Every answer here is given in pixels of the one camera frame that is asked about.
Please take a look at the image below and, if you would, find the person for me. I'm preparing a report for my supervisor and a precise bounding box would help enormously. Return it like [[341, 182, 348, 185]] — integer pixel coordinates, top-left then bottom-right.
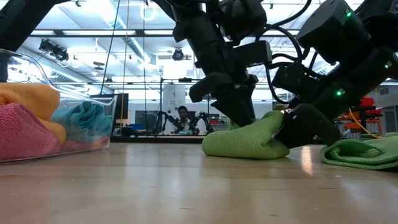
[[172, 105, 195, 135]]

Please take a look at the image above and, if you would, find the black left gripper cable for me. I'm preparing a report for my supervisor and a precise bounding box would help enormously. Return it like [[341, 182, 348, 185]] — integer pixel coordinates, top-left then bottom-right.
[[254, 0, 313, 41]]

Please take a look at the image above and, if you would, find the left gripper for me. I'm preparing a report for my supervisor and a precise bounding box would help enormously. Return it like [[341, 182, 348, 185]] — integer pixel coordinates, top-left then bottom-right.
[[173, 15, 259, 128]]

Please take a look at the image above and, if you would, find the shelf with red bins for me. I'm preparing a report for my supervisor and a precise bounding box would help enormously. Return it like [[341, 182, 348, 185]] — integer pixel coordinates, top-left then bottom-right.
[[334, 113, 384, 140]]

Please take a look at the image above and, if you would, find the black monitor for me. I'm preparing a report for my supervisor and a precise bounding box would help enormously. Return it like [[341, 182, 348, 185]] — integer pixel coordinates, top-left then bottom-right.
[[90, 92, 129, 121]]

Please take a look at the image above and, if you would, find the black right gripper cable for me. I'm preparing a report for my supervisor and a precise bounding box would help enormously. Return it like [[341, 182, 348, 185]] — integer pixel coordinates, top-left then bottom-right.
[[264, 26, 321, 105]]

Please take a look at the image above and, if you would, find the white panel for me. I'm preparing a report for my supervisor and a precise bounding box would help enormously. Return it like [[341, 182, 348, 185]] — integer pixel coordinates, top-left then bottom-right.
[[161, 83, 187, 119]]

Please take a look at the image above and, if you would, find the thin black hanging cable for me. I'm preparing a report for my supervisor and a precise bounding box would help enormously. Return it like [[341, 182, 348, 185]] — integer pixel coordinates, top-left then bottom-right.
[[99, 0, 121, 95]]

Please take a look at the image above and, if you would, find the pink microfiber towel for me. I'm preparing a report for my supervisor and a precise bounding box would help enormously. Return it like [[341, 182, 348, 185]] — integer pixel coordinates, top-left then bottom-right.
[[0, 102, 62, 162], [60, 136, 111, 153]]

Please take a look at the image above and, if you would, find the green microfiber towel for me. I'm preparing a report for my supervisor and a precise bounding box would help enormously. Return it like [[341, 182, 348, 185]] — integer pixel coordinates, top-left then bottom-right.
[[201, 110, 290, 161], [320, 132, 398, 171]]

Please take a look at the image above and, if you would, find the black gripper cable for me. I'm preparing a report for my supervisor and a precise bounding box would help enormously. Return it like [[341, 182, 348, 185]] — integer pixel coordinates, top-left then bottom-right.
[[264, 26, 321, 105], [254, 0, 313, 41]]

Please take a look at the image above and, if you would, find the black round ceiling fixture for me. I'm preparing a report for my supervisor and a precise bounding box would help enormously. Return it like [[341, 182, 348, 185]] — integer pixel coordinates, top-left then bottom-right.
[[172, 48, 185, 62]]

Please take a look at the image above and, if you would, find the yellow hanging cord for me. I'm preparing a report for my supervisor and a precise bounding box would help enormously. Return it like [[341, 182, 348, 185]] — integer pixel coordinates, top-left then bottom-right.
[[348, 107, 382, 139]]

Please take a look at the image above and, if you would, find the orange microfiber towel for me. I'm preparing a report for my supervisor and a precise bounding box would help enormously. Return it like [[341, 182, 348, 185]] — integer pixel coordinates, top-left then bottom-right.
[[0, 82, 68, 144]]

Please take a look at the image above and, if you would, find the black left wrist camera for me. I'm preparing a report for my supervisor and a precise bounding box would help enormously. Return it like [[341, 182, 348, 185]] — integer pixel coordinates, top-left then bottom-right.
[[231, 40, 274, 68]]

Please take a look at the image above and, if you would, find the clear plastic bin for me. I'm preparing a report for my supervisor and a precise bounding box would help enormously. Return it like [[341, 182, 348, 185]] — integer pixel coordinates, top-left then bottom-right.
[[0, 48, 118, 163]]

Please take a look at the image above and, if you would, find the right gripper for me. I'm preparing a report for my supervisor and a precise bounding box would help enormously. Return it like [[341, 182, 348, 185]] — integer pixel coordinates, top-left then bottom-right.
[[273, 49, 398, 149]]

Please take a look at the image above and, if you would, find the black hanging camera rig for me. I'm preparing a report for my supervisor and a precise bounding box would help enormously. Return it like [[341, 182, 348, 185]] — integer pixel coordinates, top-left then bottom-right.
[[39, 39, 70, 62]]

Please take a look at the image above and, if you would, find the dark display screen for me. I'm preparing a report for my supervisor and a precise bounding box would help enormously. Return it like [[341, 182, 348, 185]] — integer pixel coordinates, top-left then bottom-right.
[[135, 110, 162, 131]]

